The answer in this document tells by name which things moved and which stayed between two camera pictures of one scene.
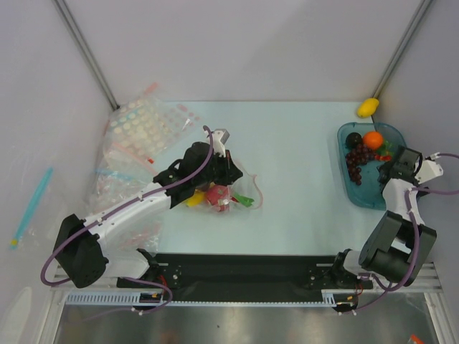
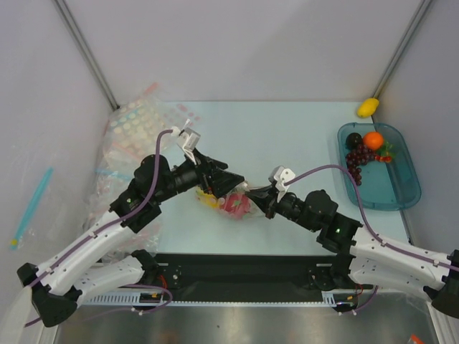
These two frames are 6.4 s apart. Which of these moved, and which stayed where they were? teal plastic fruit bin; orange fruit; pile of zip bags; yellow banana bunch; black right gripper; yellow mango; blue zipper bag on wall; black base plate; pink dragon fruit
Moved: black right gripper; yellow banana bunch; pink dragon fruit
Stayed: orange fruit; teal plastic fruit bin; blue zipper bag on wall; pile of zip bags; yellow mango; black base plate
